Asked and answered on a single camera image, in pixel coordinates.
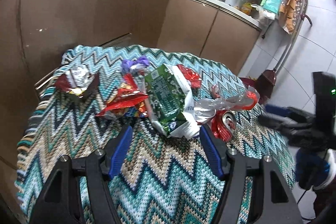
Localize crushed red soda can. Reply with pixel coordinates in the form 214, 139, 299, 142
211, 110, 236, 143

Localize clear red plastic bag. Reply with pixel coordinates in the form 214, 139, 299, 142
194, 86, 260, 124

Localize red snack packet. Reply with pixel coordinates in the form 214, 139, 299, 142
96, 73, 149, 119

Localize green drink carton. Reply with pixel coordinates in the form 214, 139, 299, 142
144, 64, 199, 140

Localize purple plastic wrapper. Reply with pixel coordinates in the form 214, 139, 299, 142
121, 56, 150, 76

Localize brown kitchen cabinets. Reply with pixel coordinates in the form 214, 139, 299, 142
1, 0, 260, 166

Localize blue gloved right hand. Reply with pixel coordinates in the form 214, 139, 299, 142
295, 148, 335, 190

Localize maroon broom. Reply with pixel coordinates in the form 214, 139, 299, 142
255, 0, 313, 106

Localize maroon dustpan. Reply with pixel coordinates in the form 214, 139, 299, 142
240, 77, 257, 90

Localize zigzag knitted blanket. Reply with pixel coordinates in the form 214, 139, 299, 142
15, 44, 297, 224

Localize red silver foil wrapper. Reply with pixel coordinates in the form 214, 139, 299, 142
177, 64, 202, 89

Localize orange patterned hanging cloth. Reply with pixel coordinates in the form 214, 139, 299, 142
278, 0, 304, 35

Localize teal hanging bag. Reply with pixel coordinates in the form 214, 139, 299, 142
263, 0, 282, 14

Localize yellow bottle on counter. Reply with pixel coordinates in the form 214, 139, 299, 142
240, 2, 253, 15

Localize crumpled silver brown carton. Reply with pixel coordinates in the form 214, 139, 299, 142
55, 65, 100, 100

